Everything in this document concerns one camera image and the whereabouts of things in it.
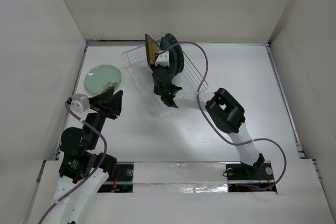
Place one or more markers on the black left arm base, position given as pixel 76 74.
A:
pixel 122 182

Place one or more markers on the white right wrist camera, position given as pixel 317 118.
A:
pixel 162 59

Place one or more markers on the light green glass plate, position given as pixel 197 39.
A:
pixel 102 78

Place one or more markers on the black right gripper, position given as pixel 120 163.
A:
pixel 165 68

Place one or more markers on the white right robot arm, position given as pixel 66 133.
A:
pixel 221 109

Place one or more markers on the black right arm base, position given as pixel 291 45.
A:
pixel 240 180

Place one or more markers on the teal square plate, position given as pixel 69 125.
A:
pixel 173 68

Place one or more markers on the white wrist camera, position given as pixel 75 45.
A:
pixel 79 103
pixel 162 59

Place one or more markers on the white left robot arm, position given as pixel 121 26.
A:
pixel 85 165

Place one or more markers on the yellow square black-rimmed plate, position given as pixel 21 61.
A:
pixel 152 48

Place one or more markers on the teal scalloped round plate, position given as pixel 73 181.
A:
pixel 180 58

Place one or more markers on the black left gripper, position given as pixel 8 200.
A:
pixel 107 103

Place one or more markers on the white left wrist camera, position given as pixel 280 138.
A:
pixel 79 103

